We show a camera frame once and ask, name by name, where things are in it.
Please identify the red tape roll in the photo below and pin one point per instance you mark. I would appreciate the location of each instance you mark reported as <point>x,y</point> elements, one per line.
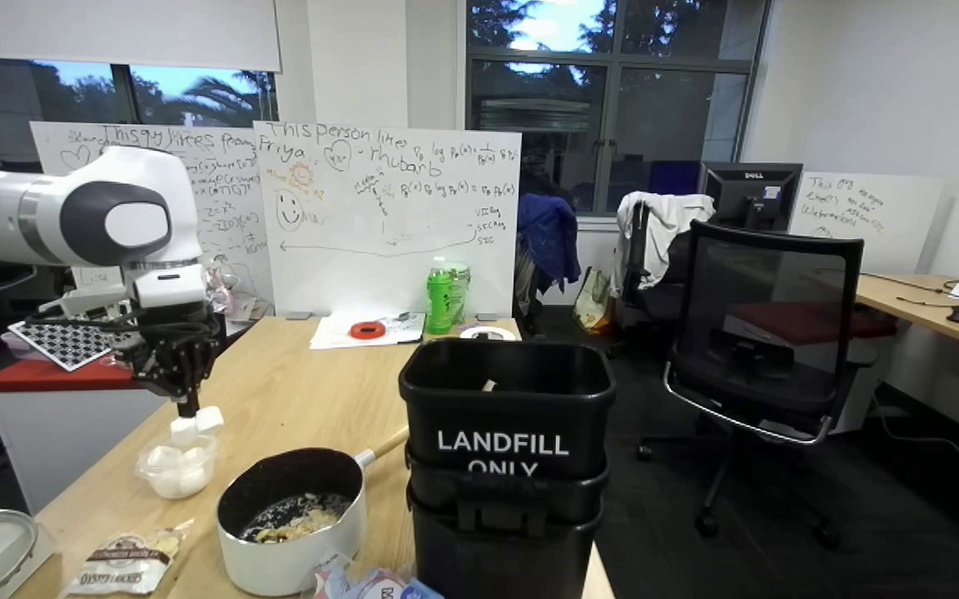
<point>353,332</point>

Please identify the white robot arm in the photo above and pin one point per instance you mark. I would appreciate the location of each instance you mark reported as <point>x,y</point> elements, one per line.
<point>49,216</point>

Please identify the small white bowl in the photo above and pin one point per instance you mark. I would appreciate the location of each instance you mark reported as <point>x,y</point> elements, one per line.
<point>490,334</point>

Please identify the wooden office desk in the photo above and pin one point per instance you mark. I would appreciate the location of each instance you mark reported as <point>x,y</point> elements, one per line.
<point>924,304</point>

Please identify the oyster crackers packet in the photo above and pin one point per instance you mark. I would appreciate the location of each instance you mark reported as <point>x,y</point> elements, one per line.
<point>125,559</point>

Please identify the whiteboard with dense writing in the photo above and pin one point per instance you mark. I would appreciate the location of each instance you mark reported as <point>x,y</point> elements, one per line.
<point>225,188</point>

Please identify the white window blind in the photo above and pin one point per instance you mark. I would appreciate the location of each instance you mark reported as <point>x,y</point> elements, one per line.
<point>114,34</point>

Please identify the white paper sheet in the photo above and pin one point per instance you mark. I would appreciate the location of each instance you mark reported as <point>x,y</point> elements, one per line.
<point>331,334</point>

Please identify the black Dell monitor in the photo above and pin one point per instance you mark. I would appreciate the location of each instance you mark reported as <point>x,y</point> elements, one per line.
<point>749,194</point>

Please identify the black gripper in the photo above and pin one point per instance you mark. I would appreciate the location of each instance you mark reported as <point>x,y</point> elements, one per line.
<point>174,344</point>

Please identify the checkerboard calibration sheet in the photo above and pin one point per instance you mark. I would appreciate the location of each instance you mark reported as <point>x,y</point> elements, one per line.
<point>63,340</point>

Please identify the white cloth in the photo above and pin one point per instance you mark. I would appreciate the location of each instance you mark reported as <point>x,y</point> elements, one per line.
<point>667,212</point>

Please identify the white cabinet with red top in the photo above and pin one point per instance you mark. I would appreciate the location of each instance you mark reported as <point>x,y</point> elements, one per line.
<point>56,444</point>

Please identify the black mesh office chair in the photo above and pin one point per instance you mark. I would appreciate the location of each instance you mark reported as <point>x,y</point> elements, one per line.
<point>765,320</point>

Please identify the small leaning whiteboard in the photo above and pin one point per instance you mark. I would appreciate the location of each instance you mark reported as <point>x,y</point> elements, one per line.
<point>890,216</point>

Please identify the blue white snack bag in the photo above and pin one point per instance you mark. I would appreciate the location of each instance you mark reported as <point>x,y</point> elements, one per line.
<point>375,584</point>

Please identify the whiteboard with smiley drawing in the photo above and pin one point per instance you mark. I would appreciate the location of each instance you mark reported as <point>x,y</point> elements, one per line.
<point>392,253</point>

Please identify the blue jacket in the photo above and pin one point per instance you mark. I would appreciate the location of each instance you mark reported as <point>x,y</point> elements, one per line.
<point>549,238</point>

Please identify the black landfill bin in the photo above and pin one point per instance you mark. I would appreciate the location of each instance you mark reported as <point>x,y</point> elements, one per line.
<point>500,418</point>
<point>500,559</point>
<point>500,501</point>

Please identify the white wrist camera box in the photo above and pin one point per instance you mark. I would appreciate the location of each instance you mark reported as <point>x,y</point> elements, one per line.
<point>169,286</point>

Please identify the white pot with black interior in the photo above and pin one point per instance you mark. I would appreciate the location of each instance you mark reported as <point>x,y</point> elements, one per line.
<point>301,559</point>

